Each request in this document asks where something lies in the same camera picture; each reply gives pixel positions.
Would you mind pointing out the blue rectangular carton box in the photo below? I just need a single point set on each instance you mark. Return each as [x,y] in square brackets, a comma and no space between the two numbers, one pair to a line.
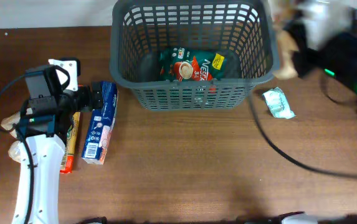
[101,126]

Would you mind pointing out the mint green small packet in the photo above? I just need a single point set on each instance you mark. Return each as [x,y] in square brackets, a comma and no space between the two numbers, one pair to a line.
[278,104]

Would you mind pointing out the dark grey plastic basket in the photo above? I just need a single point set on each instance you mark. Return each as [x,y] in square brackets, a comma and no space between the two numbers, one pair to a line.
[242,30]

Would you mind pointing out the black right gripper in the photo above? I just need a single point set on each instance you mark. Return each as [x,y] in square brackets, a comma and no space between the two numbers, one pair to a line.
[312,60]

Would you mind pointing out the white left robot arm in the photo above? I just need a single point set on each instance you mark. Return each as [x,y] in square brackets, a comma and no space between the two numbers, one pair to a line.
[42,132]

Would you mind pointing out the beige bread bag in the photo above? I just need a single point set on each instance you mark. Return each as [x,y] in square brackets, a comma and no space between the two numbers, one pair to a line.
[7,123]

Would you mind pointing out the green Nescafe coffee bag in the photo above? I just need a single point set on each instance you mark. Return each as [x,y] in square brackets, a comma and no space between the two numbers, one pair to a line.
[179,64]

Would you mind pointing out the beige brown snack bag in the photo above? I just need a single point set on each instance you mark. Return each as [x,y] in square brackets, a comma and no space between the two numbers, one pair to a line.
[282,11]

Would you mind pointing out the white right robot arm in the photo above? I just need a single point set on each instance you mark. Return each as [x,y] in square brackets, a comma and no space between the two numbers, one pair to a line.
[322,11]

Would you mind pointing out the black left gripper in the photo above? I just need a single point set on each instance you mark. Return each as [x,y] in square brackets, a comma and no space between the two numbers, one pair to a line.
[85,93]

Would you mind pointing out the yellow orange snack packet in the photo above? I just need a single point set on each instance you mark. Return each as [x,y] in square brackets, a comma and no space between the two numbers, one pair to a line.
[68,158]

